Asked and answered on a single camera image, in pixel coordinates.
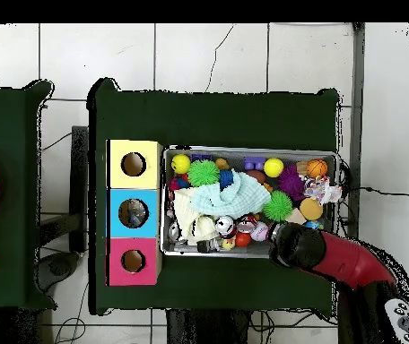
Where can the green spiky rubber ball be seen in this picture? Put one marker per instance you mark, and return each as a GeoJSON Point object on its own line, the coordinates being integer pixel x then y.
{"type": "Point", "coordinates": [277, 205]}
{"type": "Point", "coordinates": [203, 173]}

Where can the yellow tennis ball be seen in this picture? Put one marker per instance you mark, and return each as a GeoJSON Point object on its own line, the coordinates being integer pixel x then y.
{"type": "Point", "coordinates": [273, 167]}

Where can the dark green table cloth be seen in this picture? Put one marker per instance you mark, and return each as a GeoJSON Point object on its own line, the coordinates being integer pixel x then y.
{"type": "Point", "coordinates": [7, 125]}
{"type": "Point", "coordinates": [208, 118]}

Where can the cream waffle cloth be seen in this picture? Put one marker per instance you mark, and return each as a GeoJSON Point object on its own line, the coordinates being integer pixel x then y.
{"type": "Point", "coordinates": [184, 215]}

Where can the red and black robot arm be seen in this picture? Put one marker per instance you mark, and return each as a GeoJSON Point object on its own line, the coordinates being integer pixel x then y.
{"type": "Point", "coordinates": [351, 261]}

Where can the wooden box with three holes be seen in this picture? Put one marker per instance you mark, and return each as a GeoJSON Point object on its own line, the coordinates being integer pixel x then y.
{"type": "Point", "coordinates": [136, 179]}

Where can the grey metal rail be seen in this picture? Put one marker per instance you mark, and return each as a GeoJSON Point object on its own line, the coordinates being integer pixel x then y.
{"type": "Point", "coordinates": [355, 143]}

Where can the white toy baseball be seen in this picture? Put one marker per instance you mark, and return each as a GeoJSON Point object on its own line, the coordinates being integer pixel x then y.
{"type": "Point", "coordinates": [259, 231]}

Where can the black upright panel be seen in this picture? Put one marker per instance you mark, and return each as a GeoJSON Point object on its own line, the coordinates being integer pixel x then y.
{"type": "Point", "coordinates": [79, 186]}

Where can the peach foam ball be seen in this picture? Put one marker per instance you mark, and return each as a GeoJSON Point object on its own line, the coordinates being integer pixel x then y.
{"type": "Point", "coordinates": [310, 209]}

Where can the orange toy basketball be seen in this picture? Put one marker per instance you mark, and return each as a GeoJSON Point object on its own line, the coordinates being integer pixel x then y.
{"type": "Point", "coordinates": [316, 167]}

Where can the mint green waffle cloth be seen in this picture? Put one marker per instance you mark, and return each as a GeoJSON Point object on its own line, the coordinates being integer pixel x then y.
{"type": "Point", "coordinates": [233, 199]}

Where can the yellow smiley foam ball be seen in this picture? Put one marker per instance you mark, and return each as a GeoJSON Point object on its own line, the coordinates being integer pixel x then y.
{"type": "Point", "coordinates": [180, 164]}

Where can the purple spiky rubber ball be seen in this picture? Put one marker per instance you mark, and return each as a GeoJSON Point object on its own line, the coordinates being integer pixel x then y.
{"type": "Point", "coordinates": [291, 181]}

